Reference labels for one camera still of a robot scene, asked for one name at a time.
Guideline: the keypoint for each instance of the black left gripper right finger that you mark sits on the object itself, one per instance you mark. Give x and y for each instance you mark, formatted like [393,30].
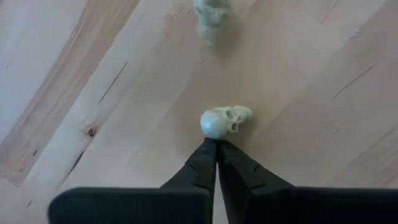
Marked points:
[242,180]

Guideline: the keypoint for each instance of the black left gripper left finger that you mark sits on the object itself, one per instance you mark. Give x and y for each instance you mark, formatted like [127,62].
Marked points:
[199,174]

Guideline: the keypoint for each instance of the small pale plastic skull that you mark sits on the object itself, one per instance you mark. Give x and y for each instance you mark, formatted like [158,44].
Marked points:
[211,18]
[217,123]

